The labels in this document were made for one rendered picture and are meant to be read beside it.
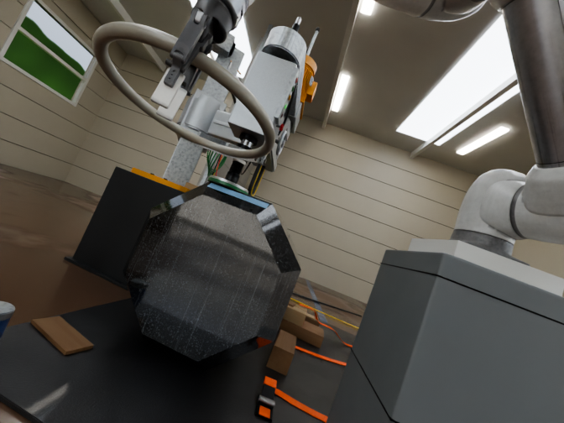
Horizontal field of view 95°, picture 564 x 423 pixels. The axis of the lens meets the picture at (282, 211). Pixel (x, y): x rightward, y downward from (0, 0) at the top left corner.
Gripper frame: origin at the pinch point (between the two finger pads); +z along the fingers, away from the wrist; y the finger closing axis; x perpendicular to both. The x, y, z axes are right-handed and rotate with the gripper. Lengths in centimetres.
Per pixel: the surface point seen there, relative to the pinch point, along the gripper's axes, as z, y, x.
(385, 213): -198, 503, -394
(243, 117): -39, 75, -9
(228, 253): 25, 67, -29
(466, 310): 14, -2, -77
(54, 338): 77, 70, 17
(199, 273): 37, 72, -21
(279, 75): -66, 70, -16
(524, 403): 28, -7, -94
